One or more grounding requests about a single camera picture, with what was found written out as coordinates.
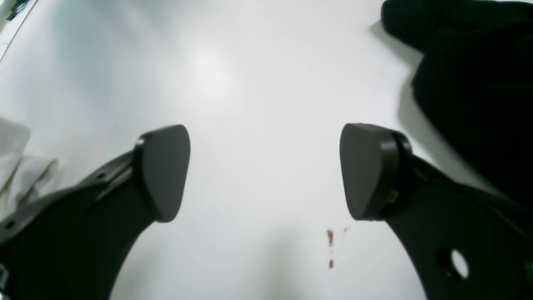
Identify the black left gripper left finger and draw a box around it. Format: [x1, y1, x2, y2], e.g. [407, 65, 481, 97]
[0, 125, 190, 300]

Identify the black T-shirt with emoji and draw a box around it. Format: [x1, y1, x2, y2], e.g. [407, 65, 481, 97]
[381, 0, 533, 209]

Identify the white graphic T-shirt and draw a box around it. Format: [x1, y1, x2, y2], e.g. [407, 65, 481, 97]
[0, 117, 60, 217]

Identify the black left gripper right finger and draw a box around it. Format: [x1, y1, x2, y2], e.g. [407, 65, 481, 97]
[339, 123, 533, 300]

